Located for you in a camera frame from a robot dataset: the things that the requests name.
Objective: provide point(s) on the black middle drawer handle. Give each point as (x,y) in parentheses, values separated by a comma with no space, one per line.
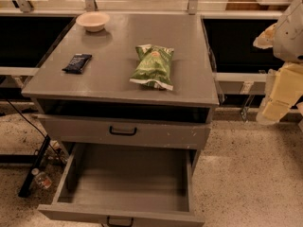
(119,222)

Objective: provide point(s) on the metal bracket under shelf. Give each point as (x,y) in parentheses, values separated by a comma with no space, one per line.
(245,90)

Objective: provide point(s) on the white paper bowl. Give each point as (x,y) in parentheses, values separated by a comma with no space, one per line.
(93,21)

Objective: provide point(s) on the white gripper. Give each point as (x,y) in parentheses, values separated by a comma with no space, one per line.
(290,37)

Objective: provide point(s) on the black drawer handle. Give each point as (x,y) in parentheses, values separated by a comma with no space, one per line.
(122,132)
(119,222)

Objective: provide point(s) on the green jalapeno chip bag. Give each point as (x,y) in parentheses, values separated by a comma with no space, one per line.
(154,66)

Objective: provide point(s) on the dark blue snack packet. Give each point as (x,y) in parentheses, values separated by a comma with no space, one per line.
(77,63)

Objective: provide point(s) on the grey drawer cabinet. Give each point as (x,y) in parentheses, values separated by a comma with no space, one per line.
(104,89)

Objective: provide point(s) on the small plastic bottle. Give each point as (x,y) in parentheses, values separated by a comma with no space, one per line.
(41,178)

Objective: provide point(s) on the black metal floor leg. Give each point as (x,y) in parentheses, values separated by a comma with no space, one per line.
(24,191)

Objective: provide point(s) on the open grey middle drawer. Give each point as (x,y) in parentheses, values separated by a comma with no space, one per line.
(151,185)

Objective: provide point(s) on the black upper drawer handle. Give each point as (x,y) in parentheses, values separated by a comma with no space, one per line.
(122,132)

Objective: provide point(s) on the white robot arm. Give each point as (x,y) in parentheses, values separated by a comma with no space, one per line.
(285,37)

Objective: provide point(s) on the closed grey upper drawer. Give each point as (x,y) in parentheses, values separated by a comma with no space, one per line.
(155,134)

